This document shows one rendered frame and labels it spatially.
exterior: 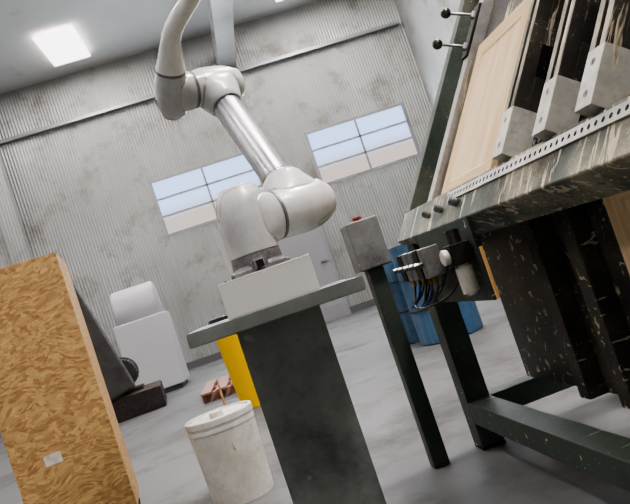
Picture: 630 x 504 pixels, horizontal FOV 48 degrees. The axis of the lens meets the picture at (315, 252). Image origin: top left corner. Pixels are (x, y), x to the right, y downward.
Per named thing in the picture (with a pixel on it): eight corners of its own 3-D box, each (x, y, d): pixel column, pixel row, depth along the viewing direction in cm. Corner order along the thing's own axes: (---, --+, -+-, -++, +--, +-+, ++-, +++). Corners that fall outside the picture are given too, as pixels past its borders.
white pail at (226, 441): (213, 496, 320) (180, 397, 322) (276, 473, 324) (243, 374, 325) (209, 518, 289) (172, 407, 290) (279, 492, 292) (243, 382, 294)
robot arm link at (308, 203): (281, 251, 224) (337, 232, 235) (291, 217, 212) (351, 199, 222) (178, 96, 259) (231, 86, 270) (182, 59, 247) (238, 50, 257)
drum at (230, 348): (296, 386, 581) (267, 300, 583) (291, 396, 534) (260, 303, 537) (242, 404, 583) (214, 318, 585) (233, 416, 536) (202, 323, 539)
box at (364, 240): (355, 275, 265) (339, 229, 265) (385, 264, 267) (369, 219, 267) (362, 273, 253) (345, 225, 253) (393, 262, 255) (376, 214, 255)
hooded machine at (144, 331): (145, 395, 984) (112, 295, 989) (191, 379, 990) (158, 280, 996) (136, 403, 910) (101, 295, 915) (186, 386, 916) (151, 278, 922)
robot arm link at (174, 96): (147, 65, 242) (184, 59, 249) (148, 112, 254) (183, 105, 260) (163, 82, 234) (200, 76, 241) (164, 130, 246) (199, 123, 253)
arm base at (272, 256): (231, 280, 202) (225, 261, 202) (232, 282, 224) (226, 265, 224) (292, 259, 204) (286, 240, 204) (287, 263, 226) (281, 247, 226)
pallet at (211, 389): (275, 380, 668) (271, 370, 668) (199, 406, 663) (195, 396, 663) (275, 367, 780) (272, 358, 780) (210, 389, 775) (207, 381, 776)
